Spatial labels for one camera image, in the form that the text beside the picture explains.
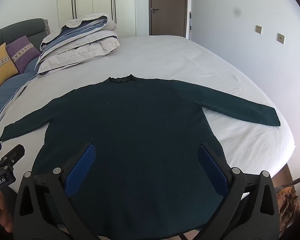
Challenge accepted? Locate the yellow patterned cushion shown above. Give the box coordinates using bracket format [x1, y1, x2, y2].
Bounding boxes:
[0, 42, 20, 94]

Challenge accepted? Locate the brown door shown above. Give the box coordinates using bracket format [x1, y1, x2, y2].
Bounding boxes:
[149, 0, 188, 37]

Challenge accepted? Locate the purple patterned cushion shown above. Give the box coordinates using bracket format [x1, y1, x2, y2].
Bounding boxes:
[5, 35, 41, 73]

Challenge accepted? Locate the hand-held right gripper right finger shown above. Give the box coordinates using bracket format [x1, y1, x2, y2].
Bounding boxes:
[174, 144, 282, 240]

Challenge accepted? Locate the white wardrobe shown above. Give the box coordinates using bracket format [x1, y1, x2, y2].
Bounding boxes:
[56, 0, 150, 37]

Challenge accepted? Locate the bed with white sheet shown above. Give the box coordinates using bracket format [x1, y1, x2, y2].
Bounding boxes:
[0, 35, 297, 205]

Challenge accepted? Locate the folded beige and blue duvet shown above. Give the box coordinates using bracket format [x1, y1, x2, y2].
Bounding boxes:
[36, 13, 120, 77]

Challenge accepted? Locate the grey upholstered headboard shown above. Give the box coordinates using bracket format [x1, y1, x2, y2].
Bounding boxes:
[0, 18, 51, 53]

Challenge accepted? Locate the blue pillow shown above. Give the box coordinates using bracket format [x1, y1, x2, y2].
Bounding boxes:
[0, 56, 40, 143]

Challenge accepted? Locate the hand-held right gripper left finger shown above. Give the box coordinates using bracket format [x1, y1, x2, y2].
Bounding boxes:
[12, 143, 101, 240]

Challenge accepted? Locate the brown patterned cloth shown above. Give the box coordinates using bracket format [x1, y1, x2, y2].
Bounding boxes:
[275, 185, 300, 233]

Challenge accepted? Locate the dark green sweater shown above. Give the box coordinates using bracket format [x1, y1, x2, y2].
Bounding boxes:
[0, 74, 281, 240]

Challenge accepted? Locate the person's left hand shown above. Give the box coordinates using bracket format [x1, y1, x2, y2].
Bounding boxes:
[0, 190, 15, 233]

